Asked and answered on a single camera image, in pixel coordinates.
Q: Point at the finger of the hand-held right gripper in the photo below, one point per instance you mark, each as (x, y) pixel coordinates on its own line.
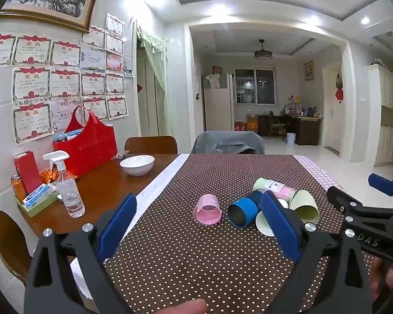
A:
(342, 199)
(382, 184)

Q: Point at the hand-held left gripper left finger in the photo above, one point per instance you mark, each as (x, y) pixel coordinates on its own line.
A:
(116, 225)

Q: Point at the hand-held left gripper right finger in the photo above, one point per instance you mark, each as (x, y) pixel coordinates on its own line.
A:
(280, 225)

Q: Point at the white cup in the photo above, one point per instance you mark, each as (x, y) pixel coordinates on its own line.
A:
(263, 225)

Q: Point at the light green cup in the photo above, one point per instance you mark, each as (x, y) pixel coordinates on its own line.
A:
(304, 204)

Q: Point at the blue cup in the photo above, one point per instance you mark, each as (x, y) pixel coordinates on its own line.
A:
(244, 212)

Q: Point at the pink cup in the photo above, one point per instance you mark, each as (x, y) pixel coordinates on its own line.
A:
(207, 211)

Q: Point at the person's right hand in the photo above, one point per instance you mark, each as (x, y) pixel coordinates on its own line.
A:
(391, 276)

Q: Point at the person's left hand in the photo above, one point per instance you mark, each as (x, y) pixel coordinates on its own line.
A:
(183, 307)

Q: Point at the clear spray bottle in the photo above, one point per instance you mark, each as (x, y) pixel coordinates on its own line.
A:
(70, 193)

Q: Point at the white bowl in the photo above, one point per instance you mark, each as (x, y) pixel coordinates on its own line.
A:
(137, 164)

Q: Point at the dark wooden desk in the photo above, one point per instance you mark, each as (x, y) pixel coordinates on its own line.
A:
(306, 129)

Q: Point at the white door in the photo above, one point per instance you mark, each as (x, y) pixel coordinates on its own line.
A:
(330, 121)

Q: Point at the red felt bag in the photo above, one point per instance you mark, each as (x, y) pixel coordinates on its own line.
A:
(91, 150)

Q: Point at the pale blue trash bin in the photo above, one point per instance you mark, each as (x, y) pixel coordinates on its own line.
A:
(290, 138)

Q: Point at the green tray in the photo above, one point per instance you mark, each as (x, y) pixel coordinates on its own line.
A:
(36, 210)

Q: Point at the blue white tissue pack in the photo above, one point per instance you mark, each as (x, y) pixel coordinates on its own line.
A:
(39, 196)

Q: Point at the orange snack packets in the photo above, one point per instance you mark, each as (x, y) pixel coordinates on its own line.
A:
(49, 175)

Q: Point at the brown polka dot tablecloth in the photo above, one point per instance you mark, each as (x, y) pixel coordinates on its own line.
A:
(199, 261)

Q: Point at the brown wooden chair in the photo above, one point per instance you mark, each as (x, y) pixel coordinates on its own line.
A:
(11, 245)
(150, 144)

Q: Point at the dark desk chair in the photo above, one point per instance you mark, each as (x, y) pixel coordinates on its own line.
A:
(276, 126)

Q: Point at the red hanging door decoration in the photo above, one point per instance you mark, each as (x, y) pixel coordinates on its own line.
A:
(339, 93)

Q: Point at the red box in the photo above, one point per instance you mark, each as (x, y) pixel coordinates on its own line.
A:
(28, 170)

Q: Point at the orange can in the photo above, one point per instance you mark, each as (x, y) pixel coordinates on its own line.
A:
(18, 188)

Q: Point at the cardboard box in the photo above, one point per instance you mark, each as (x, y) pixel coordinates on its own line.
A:
(252, 122)

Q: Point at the grey jacket on chair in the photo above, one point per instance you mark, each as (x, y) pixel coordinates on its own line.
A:
(209, 142)

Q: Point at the white refrigerator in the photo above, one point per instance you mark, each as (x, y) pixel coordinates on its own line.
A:
(217, 108)

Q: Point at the window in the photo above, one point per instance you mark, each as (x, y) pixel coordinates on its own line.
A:
(255, 86)

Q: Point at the light green curtain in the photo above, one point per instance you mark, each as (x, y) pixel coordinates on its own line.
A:
(157, 68)

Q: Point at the ceiling fan lamp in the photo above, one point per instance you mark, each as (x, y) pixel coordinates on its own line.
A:
(263, 53)

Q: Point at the cream wall cabinets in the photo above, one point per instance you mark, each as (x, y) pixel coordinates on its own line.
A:
(388, 104)

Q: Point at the small framed wall painting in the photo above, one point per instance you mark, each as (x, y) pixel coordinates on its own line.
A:
(309, 69)

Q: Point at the wall of award certificates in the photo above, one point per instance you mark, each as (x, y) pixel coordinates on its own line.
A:
(65, 81)

